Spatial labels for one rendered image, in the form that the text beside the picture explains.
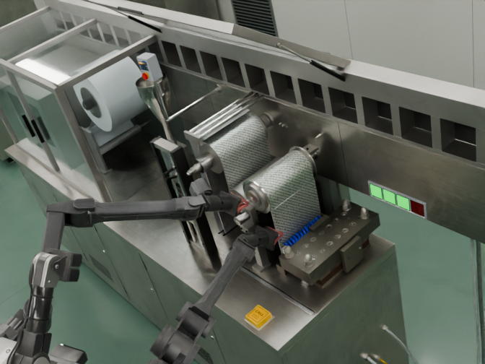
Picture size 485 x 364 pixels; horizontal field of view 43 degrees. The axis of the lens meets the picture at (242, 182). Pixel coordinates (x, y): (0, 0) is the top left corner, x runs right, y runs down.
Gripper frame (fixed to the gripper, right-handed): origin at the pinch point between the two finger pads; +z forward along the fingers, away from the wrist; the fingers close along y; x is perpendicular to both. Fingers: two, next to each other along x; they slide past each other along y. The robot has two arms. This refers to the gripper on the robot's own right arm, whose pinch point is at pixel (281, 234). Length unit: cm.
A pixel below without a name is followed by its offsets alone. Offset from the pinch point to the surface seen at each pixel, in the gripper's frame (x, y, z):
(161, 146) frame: 24, -42, -31
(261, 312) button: -24.9, 10.4, -14.2
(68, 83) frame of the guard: 35, -103, -40
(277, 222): 5.4, 0.2, -3.6
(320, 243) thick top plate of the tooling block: 0.1, 12.1, 9.2
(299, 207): 10.3, 0.3, 7.5
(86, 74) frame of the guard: 39, -103, -31
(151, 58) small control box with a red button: 55, -59, -29
